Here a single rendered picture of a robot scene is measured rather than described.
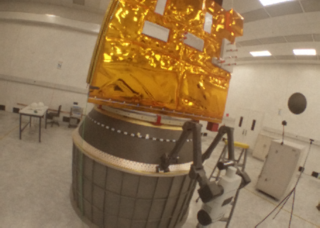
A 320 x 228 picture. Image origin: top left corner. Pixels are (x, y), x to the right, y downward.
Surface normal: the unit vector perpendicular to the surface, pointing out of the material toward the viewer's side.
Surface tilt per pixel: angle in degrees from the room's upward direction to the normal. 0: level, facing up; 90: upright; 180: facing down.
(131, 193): 90
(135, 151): 62
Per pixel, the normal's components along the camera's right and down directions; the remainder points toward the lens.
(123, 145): 0.00, -0.42
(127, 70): 0.44, 0.03
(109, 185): -0.14, 0.03
